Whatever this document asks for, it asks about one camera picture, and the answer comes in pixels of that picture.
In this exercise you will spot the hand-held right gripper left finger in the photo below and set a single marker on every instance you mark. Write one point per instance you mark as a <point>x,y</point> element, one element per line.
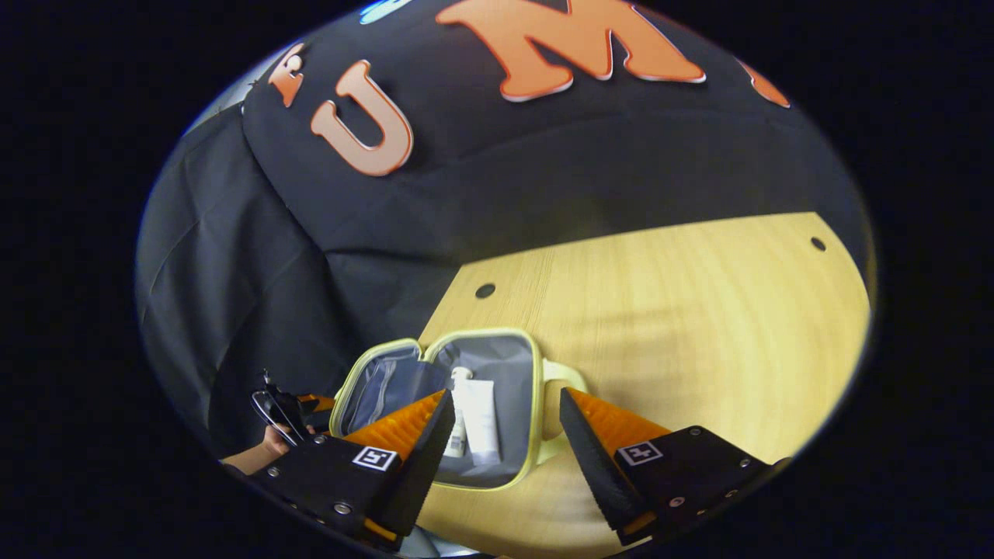
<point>423,473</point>

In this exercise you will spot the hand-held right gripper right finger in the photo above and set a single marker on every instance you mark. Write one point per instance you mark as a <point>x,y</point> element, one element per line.
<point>594,466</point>

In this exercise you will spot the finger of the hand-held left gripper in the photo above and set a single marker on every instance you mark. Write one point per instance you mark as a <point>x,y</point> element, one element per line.
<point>318,403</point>

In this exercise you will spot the white squeeze tube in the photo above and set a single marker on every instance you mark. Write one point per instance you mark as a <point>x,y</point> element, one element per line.
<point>479,419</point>

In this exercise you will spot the white pump bottle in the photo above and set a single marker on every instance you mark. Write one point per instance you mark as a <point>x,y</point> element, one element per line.
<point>461,374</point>

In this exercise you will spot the pale yellow small suitcase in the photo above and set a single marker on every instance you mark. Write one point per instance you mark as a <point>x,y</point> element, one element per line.
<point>505,365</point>

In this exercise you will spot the black backdrop cloth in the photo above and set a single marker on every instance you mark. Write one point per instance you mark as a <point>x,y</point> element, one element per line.
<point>272,256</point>

